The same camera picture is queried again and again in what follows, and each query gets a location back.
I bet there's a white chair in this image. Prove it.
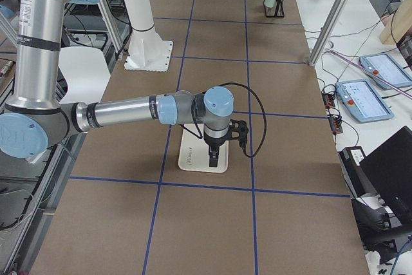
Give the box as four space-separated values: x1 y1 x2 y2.
59 46 110 111

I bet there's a black wire cup rack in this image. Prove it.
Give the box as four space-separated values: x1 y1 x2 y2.
263 0 285 18

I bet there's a cream rabbit print tray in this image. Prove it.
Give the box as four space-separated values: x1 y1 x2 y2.
178 124 229 173

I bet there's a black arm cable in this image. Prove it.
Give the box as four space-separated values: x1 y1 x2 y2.
177 82 267 158

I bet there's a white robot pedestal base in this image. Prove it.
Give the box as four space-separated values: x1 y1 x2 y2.
124 0 173 71

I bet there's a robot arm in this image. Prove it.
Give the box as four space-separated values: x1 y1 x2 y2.
1 0 236 173

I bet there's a black laptop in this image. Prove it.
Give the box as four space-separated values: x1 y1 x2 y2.
360 126 411 224

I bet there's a blue teach pendant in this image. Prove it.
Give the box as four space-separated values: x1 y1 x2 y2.
336 79 394 123
359 53 411 90

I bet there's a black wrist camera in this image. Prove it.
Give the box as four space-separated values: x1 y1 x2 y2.
227 119 248 150

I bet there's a far blue teach pendant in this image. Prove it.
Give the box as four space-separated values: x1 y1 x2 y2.
359 53 411 90

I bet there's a reacher grabber stick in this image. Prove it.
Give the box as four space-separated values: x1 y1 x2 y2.
326 49 411 98

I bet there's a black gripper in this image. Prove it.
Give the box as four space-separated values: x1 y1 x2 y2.
203 136 225 167

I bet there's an aluminium frame post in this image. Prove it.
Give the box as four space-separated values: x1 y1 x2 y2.
308 0 348 66

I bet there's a near blue teach pendant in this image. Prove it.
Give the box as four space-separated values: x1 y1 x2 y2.
336 79 394 123

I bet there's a light green cup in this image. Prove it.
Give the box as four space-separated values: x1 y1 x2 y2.
263 0 277 9

